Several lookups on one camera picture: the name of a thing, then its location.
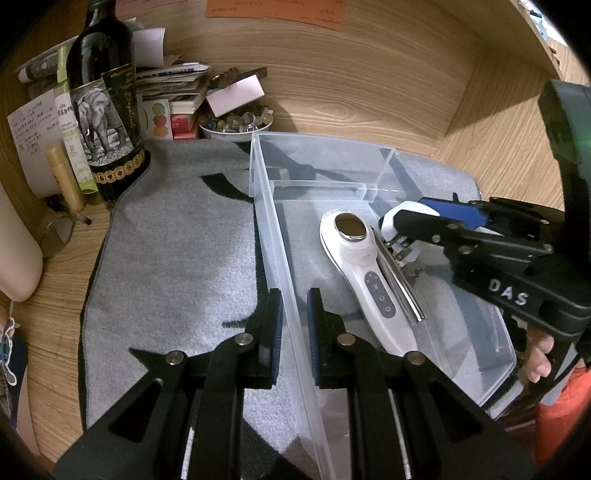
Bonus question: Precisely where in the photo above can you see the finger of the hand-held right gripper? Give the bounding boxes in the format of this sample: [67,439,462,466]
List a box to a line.
[418,196,492,230]
[392,209,476,259]

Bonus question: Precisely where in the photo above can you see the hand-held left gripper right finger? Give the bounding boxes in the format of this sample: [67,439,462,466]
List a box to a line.
[307,287,536,480]

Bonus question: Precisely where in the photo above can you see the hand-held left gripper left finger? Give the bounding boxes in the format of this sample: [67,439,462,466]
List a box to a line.
[53,288,284,480]

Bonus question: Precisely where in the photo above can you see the silver metal bar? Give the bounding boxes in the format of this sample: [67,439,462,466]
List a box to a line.
[372,228,428,324]

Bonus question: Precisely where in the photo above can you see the white handheld massager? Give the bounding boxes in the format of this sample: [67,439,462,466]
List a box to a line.
[320,209,419,357]

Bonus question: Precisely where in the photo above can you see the clear plastic box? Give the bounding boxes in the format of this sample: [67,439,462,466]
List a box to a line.
[249,131,518,480]

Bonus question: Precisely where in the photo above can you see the person's right hand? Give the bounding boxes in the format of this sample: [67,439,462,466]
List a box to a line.
[519,328,557,385]

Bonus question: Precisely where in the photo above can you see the grey mat with black print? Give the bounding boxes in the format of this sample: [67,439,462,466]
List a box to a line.
[78,138,481,480]

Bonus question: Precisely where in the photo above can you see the person's orange clothing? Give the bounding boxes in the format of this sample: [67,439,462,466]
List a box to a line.
[534,360,589,464]

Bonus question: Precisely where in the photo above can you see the bowl of beads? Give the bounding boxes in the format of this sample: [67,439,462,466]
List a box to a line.
[198,104,274,142]

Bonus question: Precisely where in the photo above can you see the small white box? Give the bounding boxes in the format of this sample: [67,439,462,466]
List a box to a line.
[205,76,265,116]

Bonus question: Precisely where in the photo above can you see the eyeglasses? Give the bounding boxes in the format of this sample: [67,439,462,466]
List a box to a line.
[39,198,93,259]

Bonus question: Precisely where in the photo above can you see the cream lip balm tube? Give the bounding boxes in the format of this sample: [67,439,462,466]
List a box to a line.
[45,148,86,211]

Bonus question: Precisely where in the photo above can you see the orange sticky note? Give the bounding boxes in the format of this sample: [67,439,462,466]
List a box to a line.
[205,0,347,32]

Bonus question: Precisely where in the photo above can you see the blue cartoon charm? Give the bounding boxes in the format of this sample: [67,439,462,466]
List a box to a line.
[0,316,21,386]

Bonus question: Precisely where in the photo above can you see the stack of papers and books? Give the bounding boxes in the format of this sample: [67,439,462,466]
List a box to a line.
[131,28,269,140]

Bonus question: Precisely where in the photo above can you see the cream rounded container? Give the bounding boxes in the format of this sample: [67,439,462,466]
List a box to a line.
[0,182,44,304]

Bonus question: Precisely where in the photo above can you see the green label slim bottle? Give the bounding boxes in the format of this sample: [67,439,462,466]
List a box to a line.
[54,46,105,206]

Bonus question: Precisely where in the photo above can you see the white handwritten note paper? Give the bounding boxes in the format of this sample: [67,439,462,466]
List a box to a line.
[7,88,65,199]

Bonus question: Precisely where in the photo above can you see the dark wine bottle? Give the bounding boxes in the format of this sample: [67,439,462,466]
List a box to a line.
[65,0,153,210]

